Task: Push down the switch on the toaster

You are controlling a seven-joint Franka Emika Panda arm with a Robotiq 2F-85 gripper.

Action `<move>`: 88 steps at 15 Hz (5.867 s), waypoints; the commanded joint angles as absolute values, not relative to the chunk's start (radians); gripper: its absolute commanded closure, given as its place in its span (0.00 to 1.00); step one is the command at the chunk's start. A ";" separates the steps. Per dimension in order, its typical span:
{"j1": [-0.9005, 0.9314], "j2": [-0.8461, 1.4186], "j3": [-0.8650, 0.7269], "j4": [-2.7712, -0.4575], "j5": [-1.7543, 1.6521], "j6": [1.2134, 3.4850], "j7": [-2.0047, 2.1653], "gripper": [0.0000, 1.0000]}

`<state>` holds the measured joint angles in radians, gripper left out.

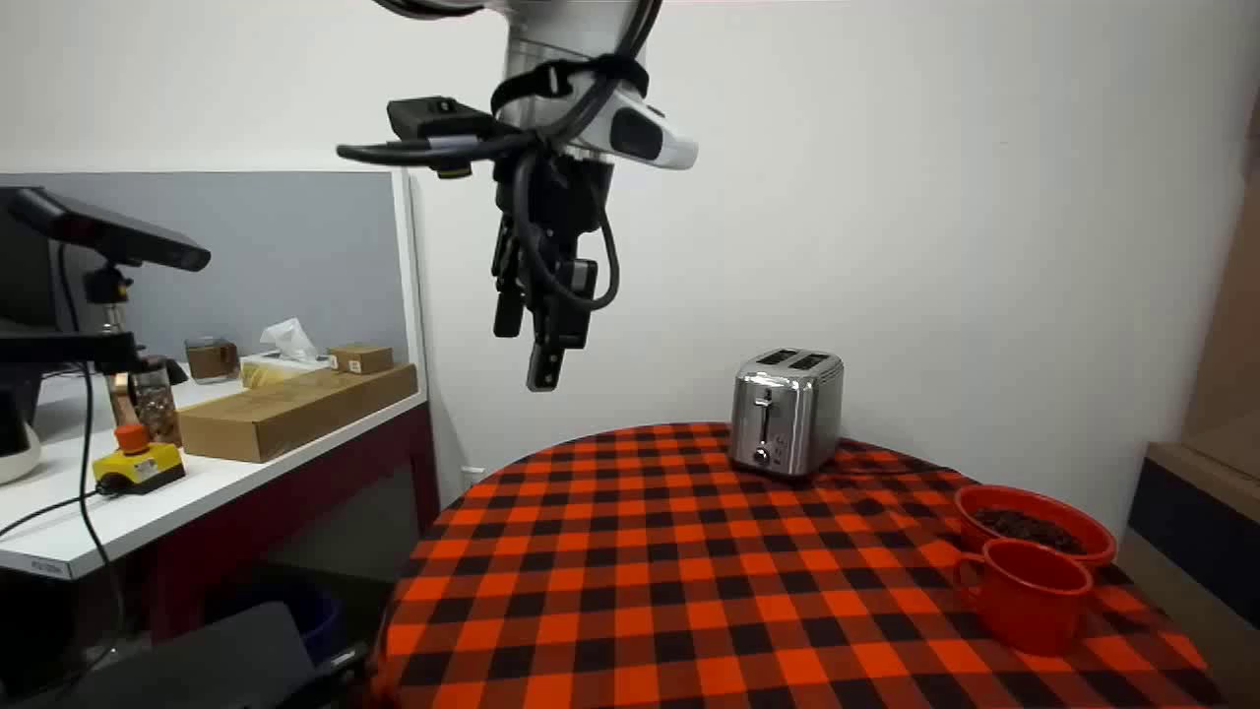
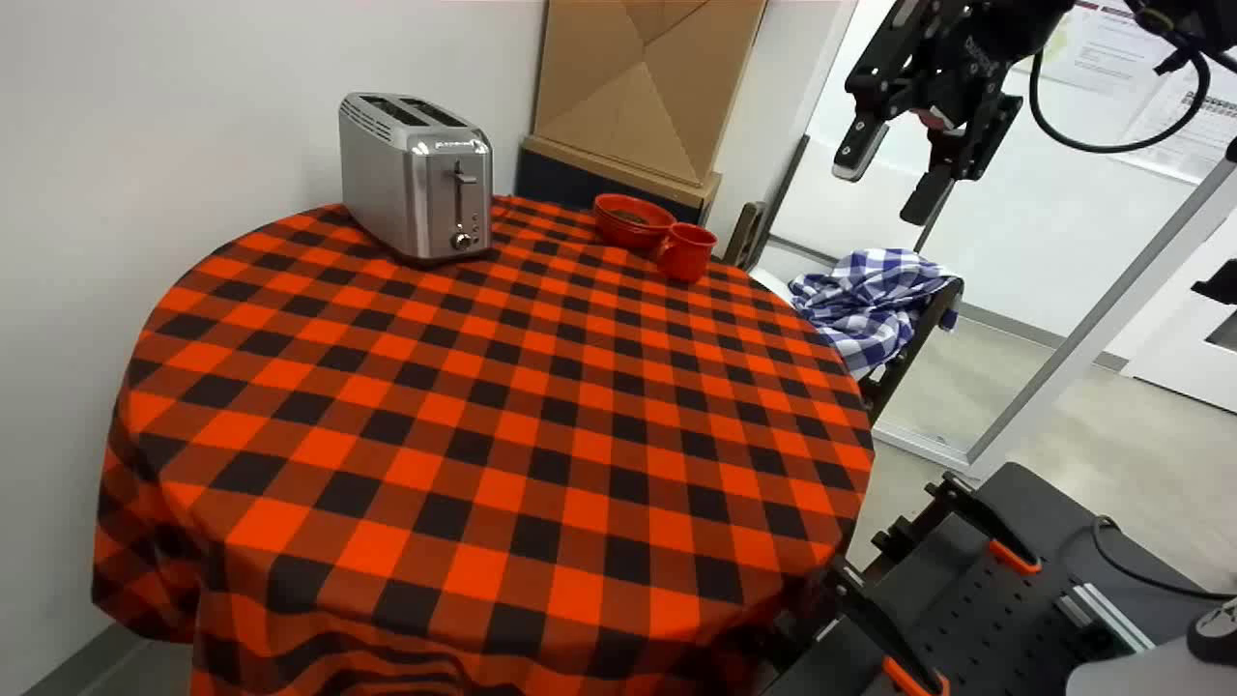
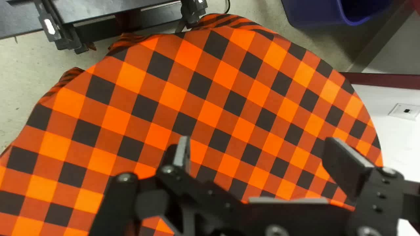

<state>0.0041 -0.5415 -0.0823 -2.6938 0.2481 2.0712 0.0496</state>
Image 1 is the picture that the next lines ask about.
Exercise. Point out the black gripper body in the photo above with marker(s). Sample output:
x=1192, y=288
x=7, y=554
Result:
x=547, y=201

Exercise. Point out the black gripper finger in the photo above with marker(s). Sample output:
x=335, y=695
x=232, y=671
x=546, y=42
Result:
x=557, y=334
x=511, y=309

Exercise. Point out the silver two-slot toaster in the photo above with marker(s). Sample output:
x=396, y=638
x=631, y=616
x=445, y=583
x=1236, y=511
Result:
x=784, y=410

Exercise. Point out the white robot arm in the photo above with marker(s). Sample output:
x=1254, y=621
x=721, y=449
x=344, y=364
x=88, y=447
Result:
x=568, y=105

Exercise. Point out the small brown cardboard box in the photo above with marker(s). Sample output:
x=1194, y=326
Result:
x=360, y=361

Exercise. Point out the white tissue box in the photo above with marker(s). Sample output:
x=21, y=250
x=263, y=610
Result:
x=285, y=354

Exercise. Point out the orange black checkered tablecloth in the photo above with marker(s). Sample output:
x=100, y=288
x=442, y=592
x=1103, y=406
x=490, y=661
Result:
x=641, y=570

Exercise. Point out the flat cardboard box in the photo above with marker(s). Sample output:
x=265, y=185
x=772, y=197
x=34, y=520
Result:
x=276, y=420

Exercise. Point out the yellow emergency stop button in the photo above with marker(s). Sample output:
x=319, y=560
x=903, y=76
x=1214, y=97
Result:
x=138, y=462

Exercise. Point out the red bowl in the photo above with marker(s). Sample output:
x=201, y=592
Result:
x=1019, y=515

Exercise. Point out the white side desk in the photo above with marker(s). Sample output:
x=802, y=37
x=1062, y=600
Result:
x=219, y=519

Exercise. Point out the red mug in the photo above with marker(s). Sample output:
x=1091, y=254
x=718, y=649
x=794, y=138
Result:
x=1029, y=595

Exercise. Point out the wooden cabinet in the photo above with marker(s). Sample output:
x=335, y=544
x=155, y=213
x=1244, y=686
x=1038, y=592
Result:
x=1194, y=520

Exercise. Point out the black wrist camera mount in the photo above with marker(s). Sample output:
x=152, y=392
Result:
x=432, y=136

